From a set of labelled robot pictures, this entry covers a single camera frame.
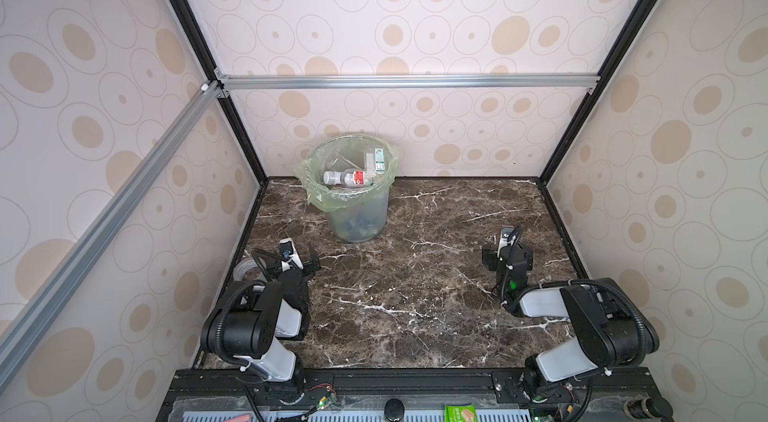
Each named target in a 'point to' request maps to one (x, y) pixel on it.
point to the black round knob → (394, 409)
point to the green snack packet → (460, 412)
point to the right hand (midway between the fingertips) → (509, 242)
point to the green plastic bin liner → (339, 153)
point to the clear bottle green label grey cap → (380, 160)
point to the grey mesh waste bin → (360, 224)
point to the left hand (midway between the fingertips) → (300, 241)
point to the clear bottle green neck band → (349, 178)
